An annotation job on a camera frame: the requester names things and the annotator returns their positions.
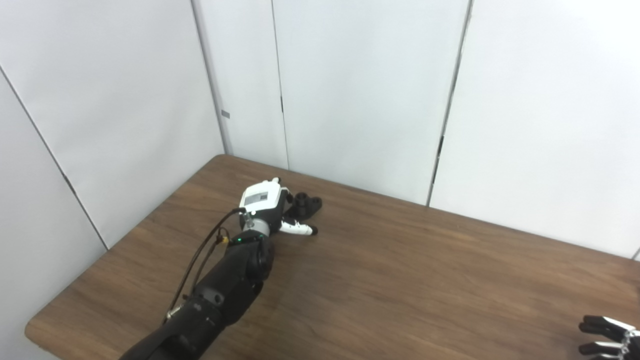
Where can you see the black flanged holder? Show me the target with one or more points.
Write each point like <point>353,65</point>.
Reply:
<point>306,205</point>

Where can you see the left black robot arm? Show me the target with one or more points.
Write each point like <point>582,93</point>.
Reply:
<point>225,290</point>

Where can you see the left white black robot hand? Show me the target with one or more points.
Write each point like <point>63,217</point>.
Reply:
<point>262,200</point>

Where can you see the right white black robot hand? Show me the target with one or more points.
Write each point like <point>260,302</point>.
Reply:
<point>610,335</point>

